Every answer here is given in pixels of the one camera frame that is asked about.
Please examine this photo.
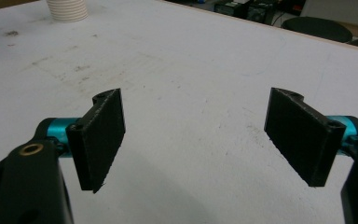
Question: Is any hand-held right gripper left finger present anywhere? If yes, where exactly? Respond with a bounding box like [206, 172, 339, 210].
[47, 88, 127, 194]

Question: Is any black round stool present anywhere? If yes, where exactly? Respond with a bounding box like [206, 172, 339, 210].
[281, 16, 354, 44]

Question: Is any black cable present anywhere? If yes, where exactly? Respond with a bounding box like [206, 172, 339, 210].
[272, 10, 289, 28]

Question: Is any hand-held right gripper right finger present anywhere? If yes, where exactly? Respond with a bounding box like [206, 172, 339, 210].
[263, 87, 357, 188]

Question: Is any dark electronic equipment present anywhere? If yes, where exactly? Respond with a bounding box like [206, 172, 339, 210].
[213, 0, 282, 26]

